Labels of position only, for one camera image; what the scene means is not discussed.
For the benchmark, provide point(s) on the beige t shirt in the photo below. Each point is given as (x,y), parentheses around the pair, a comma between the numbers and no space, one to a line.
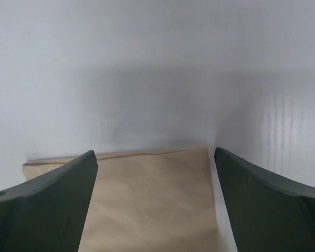
(152,201)

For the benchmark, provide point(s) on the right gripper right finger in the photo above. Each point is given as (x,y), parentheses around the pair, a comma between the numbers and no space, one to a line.
(267,211)

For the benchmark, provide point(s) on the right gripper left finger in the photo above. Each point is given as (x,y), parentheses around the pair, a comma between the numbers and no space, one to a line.
(48,212)

